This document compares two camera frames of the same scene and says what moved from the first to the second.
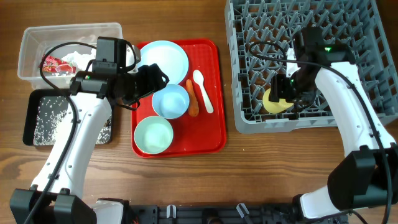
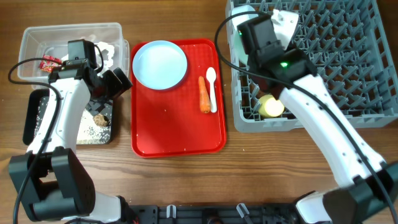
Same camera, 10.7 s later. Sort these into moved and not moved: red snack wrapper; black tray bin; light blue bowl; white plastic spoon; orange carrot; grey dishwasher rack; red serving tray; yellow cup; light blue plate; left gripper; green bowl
Moved: orange carrot; left gripper; yellow cup; light blue bowl; white plastic spoon; green bowl
Not moved: grey dishwasher rack; black tray bin; light blue plate; red serving tray; red snack wrapper
